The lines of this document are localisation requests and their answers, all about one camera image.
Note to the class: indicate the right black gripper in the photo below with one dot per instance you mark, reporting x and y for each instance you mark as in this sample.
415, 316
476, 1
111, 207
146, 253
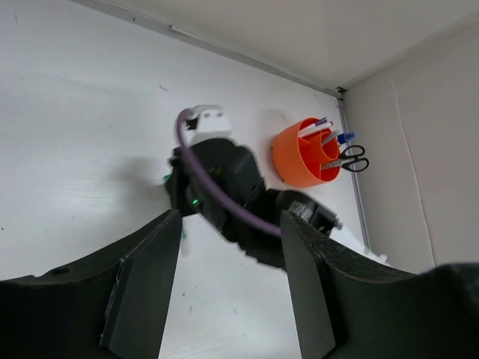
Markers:
234, 170

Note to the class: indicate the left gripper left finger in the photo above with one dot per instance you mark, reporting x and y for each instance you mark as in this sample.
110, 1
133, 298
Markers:
112, 303

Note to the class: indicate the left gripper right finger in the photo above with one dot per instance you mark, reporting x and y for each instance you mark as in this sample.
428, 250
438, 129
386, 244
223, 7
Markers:
348, 306

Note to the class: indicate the white marker red cap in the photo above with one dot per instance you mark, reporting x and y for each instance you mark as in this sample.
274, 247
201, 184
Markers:
310, 129

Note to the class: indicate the white pen purple cap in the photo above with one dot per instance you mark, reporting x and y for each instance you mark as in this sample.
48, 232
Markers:
316, 123

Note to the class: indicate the black handled scissors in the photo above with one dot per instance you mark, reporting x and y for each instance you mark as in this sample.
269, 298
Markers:
351, 159

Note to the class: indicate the orange round organizer container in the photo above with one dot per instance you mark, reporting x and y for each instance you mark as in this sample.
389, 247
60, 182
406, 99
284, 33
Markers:
299, 160

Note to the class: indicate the back aluminium rail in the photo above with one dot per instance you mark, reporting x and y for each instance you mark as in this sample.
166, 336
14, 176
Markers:
131, 16

